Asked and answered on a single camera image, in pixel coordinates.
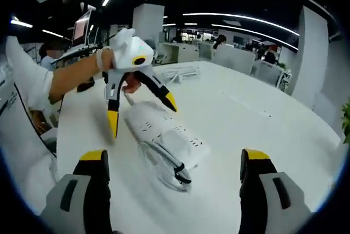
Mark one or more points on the computer monitor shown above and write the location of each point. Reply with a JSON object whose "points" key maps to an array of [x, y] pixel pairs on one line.
{"points": [[82, 30]]}

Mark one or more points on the green potted plant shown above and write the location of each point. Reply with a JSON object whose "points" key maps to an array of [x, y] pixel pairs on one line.
{"points": [[346, 124]]}

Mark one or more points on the white desk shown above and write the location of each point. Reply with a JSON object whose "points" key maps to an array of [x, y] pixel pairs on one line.
{"points": [[246, 124]]}

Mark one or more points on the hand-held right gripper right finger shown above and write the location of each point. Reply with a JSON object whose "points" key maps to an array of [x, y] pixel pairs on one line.
{"points": [[281, 204]]}

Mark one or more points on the white power strip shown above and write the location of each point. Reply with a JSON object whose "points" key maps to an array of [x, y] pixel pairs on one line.
{"points": [[153, 120]]}

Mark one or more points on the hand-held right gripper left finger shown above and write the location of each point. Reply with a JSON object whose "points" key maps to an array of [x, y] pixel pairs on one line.
{"points": [[71, 204]]}

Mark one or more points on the person's left hand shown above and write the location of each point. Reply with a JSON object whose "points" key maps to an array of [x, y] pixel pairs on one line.
{"points": [[131, 82]]}

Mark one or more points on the person's white coat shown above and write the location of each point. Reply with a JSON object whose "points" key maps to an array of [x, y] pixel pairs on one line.
{"points": [[22, 135]]}

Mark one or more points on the small black object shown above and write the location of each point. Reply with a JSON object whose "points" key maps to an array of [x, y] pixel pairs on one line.
{"points": [[86, 85]]}

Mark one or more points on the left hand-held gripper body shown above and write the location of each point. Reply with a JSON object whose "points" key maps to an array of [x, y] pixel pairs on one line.
{"points": [[128, 52]]}

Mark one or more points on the white charger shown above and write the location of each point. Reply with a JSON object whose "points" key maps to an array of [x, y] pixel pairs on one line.
{"points": [[175, 143]]}

